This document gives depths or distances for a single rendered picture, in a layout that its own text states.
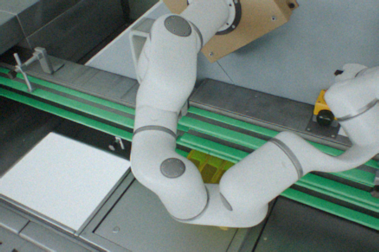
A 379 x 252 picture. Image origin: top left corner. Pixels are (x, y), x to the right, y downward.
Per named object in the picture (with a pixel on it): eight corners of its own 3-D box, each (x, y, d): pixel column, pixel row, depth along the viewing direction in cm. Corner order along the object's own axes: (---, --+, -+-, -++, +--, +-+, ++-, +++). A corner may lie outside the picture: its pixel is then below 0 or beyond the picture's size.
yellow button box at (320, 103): (318, 105, 118) (311, 120, 114) (323, 86, 113) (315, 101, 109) (343, 112, 116) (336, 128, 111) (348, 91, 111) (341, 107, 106)
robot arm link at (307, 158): (260, 141, 74) (344, 81, 78) (297, 198, 74) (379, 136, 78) (278, 139, 66) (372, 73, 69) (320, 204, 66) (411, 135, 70)
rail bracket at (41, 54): (57, 65, 165) (16, 97, 152) (43, 29, 154) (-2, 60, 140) (66, 68, 164) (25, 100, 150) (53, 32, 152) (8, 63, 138)
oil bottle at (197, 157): (203, 144, 136) (172, 189, 123) (202, 132, 132) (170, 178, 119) (218, 149, 134) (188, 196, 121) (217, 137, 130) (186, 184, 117)
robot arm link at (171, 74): (125, 142, 79) (148, 97, 66) (137, 52, 92) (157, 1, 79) (170, 151, 82) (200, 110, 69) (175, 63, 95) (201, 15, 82)
